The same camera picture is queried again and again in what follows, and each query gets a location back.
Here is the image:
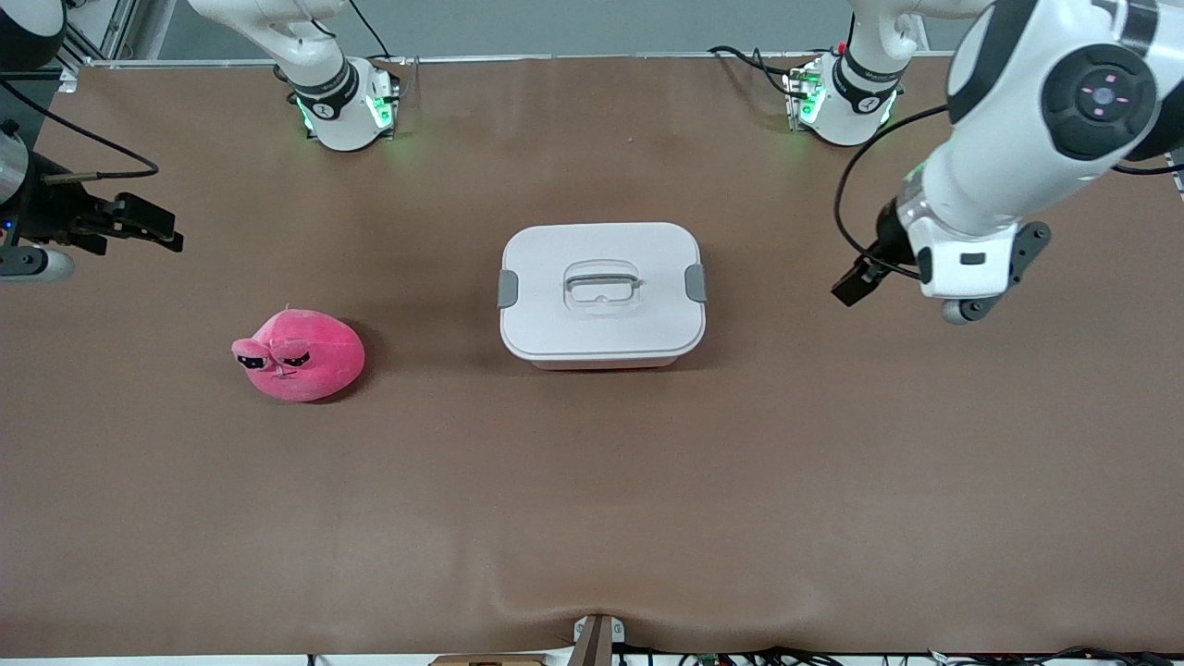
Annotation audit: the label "pink plush toy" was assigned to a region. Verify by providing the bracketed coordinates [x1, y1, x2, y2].
[230, 304, 366, 404]

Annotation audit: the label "white box lid grey clasps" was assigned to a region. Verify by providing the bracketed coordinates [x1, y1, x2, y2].
[497, 222, 709, 363]

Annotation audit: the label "pink plastic box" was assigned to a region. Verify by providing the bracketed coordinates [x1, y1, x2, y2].
[530, 355, 683, 372]

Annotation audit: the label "brown table mat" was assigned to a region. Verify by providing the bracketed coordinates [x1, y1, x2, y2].
[0, 54, 1184, 659]

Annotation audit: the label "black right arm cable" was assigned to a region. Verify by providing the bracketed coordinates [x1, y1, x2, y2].
[0, 79, 161, 184]

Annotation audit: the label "aluminium frame profile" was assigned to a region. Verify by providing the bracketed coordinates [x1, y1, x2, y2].
[55, 0, 140, 93]

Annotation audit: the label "black left base cables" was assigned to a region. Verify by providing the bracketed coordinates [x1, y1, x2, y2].
[707, 43, 817, 101]

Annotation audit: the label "black right base cable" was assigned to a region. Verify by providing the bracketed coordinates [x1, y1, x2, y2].
[346, 0, 397, 62]

